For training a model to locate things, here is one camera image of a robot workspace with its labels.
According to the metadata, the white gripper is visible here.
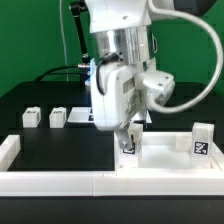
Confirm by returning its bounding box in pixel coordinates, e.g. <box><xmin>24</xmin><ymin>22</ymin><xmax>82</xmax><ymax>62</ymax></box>
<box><xmin>91</xmin><ymin>62</ymin><xmax>151</xmax><ymax>150</ymax></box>

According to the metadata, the white square tabletop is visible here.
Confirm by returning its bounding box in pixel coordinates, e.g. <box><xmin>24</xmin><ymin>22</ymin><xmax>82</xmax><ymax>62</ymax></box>
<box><xmin>115</xmin><ymin>132</ymin><xmax>224</xmax><ymax>172</ymax></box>

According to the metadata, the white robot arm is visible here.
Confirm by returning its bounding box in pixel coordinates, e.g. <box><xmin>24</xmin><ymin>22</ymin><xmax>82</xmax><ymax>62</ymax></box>
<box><xmin>86</xmin><ymin>0</ymin><xmax>223</xmax><ymax>150</ymax></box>

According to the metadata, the white U-shaped fence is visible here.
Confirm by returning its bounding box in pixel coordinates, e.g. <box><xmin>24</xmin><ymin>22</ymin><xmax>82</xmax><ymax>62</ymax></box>
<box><xmin>0</xmin><ymin>135</ymin><xmax>224</xmax><ymax>197</ymax></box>

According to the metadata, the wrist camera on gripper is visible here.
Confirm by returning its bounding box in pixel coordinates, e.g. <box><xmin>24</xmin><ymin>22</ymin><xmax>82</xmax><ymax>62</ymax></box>
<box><xmin>137</xmin><ymin>70</ymin><xmax>175</xmax><ymax>111</ymax></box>

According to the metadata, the white marker base plate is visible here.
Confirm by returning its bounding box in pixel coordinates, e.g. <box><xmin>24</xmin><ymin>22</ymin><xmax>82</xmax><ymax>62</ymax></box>
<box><xmin>67</xmin><ymin>106</ymin><xmax>153</xmax><ymax>125</ymax></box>

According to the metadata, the black cable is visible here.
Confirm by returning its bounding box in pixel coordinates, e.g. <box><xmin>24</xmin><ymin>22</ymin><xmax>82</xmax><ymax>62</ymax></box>
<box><xmin>33</xmin><ymin>64</ymin><xmax>91</xmax><ymax>82</ymax></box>

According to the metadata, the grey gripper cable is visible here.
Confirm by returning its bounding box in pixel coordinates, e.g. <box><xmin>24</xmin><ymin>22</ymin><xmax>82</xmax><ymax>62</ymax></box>
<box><xmin>146</xmin><ymin>0</ymin><xmax>224</xmax><ymax>115</ymax></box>

